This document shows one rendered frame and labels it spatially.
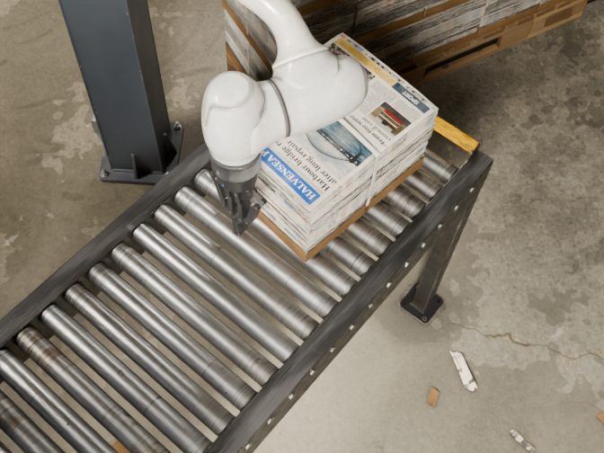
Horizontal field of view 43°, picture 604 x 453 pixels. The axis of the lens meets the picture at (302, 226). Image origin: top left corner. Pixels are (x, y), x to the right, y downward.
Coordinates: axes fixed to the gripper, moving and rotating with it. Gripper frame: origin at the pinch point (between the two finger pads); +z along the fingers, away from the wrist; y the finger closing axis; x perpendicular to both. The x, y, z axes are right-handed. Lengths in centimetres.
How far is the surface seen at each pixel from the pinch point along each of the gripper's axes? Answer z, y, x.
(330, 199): -7.6, -13.0, -12.1
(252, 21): 44, 66, -75
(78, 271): 13.3, 23.0, 26.1
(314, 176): -9.7, -8.0, -13.0
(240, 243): 13.7, 2.0, -1.7
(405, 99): -9.8, -10.1, -40.5
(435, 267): 63, -26, -52
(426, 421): 93, -50, -24
